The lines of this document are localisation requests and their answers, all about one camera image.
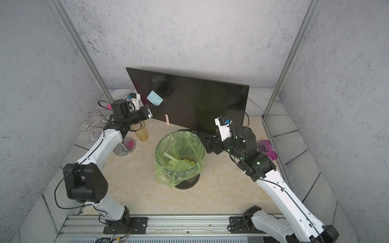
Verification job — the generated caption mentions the small pink strip note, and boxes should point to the small pink strip note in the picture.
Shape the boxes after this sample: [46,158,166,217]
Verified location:
[165,114,170,126]

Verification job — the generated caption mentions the black monitor stand base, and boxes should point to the black monitor stand base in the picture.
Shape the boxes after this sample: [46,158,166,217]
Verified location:
[179,129,214,140]

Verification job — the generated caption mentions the yellow strip sticky note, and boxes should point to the yellow strip sticky note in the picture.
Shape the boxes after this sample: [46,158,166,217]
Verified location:
[164,152,178,161]

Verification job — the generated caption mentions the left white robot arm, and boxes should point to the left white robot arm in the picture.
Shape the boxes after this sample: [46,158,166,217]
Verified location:
[62,99,154,234]

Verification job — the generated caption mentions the purple snack packet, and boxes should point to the purple snack packet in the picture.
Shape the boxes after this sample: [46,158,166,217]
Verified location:
[256,140,278,161]

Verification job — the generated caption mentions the light blue sticky note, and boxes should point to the light blue sticky note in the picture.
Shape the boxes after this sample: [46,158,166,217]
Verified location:
[147,90,164,106]

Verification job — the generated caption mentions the right aluminium frame post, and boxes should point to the right aluminium frame post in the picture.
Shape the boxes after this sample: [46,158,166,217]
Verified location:
[262,0,321,120]

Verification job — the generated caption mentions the chrome wire glass rack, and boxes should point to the chrome wire glass rack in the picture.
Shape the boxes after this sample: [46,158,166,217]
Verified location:
[79,109,137,158]

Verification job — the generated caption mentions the clear wine glass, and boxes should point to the clear wine glass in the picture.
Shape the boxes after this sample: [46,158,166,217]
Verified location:
[76,121,102,143]

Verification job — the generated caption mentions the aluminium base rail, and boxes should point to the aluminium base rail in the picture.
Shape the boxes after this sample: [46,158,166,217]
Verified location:
[55,215,278,243]

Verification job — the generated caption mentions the aluminium frame post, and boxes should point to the aluminium frame post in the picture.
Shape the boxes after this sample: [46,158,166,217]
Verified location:
[262,0,321,120]
[50,0,113,103]

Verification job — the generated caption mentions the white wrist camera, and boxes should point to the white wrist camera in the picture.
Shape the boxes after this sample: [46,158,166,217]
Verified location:
[126,93,141,112]
[215,116,232,142]

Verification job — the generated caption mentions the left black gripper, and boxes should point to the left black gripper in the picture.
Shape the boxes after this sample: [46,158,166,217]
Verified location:
[124,105,158,127]

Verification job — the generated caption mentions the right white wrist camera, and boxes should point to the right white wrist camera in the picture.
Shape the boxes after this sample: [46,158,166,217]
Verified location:
[215,116,232,142]

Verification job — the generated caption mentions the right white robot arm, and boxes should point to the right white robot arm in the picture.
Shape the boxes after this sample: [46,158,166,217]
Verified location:
[200,126,339,243]

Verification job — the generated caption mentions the black flat monitor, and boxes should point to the black flat monitor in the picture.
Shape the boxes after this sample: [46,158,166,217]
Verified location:
[126,67,250,135]

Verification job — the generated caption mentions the green square sticky note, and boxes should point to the green square sticky note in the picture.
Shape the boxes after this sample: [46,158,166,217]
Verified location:
[171,159,195,172]

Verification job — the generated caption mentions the left aluminium frame post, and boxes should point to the left aluminium frame post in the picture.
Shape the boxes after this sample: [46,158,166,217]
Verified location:
[50,0,113,103]

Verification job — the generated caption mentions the black mesh trash bin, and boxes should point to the black mesh trash bin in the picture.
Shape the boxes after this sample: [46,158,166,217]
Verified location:
[155,131,207,190]

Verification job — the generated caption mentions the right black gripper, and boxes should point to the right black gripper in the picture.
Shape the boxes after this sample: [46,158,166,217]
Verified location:
[201,128,247,163]

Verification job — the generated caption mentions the green plastic bin liner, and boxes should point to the green plastic bin liner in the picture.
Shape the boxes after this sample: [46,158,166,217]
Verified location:
[154,130,207,187]

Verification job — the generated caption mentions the amber plastic cup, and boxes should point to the amber plastic cup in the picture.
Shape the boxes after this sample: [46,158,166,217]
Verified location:
[131,121,149,142]

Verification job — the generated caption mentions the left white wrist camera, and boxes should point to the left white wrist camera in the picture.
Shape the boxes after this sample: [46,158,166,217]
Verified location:
[126,93,141,112]

